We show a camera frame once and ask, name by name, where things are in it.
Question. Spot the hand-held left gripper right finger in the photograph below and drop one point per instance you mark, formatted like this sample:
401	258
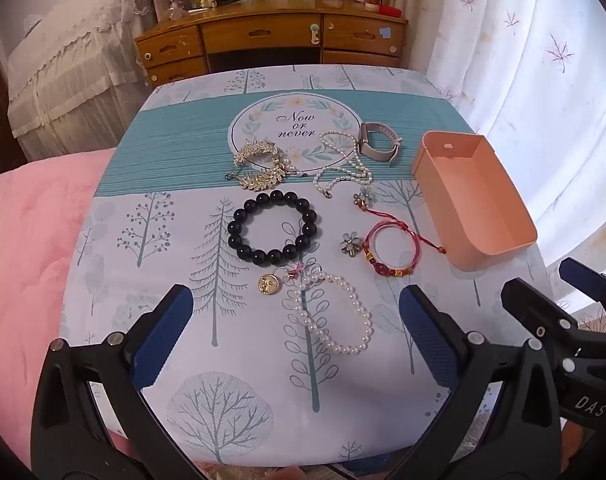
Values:
428	330

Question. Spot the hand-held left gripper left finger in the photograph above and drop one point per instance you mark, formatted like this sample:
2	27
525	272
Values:
168	330

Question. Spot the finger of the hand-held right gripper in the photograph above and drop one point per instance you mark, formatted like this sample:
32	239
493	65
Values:
590	280
538	310

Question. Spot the blue flower clip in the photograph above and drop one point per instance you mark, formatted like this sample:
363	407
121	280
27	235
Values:
350	244
365	199

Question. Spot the peach plastic box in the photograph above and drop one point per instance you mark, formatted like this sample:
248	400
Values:
470	200

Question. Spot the tree print tablecloth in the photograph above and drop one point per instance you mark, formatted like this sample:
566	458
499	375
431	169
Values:
183	240

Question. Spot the pink blanket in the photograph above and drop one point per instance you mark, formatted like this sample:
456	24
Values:
33	270

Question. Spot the white leaf print curtain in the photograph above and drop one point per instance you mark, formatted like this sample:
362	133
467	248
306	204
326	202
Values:
523	60

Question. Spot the blue sticker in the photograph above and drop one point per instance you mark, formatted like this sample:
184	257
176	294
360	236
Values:
384	33

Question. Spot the wooden drawer desk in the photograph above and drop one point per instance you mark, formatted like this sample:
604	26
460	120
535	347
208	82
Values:
263	35

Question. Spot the red case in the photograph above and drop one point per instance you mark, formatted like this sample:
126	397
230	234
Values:
390	10

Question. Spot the black marker pen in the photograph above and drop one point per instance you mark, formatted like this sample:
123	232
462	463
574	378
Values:
227	0

